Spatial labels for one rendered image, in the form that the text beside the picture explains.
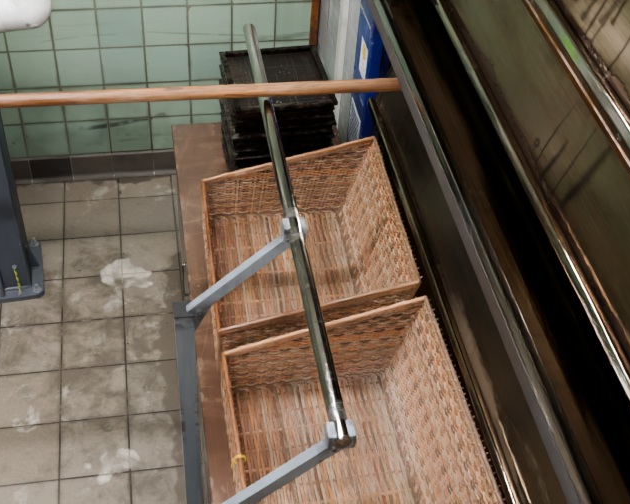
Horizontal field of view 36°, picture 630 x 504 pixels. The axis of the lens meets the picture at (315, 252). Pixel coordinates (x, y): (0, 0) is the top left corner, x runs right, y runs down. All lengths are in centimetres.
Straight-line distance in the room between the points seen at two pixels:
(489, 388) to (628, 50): 81
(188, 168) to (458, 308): 116
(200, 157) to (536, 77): 151
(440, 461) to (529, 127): 80
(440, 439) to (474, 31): 85
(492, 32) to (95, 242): 207
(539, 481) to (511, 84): 69
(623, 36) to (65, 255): 251
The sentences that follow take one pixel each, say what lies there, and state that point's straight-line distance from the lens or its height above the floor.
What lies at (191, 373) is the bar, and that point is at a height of 77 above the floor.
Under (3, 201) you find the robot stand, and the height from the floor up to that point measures 41.
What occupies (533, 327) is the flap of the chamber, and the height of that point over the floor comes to 141.
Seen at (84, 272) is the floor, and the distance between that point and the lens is 343.
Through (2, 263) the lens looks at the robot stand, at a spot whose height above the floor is 14.
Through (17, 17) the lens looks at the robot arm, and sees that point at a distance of 239.
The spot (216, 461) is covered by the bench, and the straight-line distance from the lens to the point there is 221.
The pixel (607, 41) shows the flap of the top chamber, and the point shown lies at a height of 175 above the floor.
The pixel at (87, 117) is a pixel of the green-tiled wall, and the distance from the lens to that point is 365.
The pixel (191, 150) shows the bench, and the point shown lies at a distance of 297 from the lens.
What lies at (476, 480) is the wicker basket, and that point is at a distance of 197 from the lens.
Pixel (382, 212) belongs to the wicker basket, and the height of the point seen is 79.
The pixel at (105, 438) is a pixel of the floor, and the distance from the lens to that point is 297.
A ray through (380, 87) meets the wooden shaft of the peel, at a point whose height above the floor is 120.
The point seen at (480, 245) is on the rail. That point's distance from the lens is 147.
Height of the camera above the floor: 243
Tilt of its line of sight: 44 degrees down
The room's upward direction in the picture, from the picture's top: 5 degrees clockwise
